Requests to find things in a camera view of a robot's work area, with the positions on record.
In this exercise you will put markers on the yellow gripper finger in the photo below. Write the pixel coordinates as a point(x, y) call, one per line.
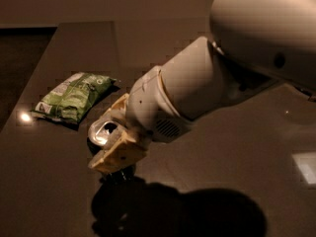
point(131, 147)
point(117, 110)

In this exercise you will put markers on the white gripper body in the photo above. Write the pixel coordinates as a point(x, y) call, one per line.
point(149, 108)

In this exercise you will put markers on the green soda can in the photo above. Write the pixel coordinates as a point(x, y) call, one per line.
point(102, 136)

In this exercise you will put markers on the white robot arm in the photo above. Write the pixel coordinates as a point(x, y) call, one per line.
point(254, 45)

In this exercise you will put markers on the green chip bag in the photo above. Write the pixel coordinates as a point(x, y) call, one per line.
point(73, 98)

